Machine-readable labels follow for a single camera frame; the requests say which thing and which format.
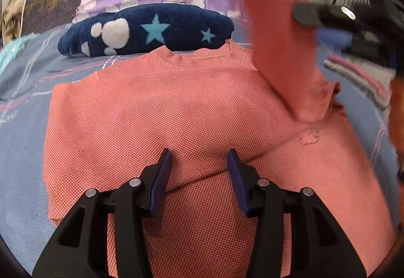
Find teal cloth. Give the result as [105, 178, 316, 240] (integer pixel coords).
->
[0, 33, 40, 77]

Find navy star print cloth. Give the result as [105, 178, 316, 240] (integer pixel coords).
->
[58, 3, 235, 58]

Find blue plaid bedsheet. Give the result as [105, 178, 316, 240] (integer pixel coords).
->
[0, 21, 401, 272]

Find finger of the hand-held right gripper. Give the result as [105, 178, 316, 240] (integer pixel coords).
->
[316, 27, 399, 69]
[292, 3, 359, 29]

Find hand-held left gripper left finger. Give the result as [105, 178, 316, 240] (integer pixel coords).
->
[32, 148, 173, 278]

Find beige crumpled cloth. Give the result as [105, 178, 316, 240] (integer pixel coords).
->
[2, 0, 30, 45]

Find pink striped folded clothes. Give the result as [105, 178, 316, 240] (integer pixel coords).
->
[323, 54, 393, 111]

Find orange knit shirt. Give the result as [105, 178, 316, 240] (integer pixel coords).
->
[42, 0, 398, 278]

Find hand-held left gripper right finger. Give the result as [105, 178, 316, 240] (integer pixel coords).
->
[226, 148, 368, 278]

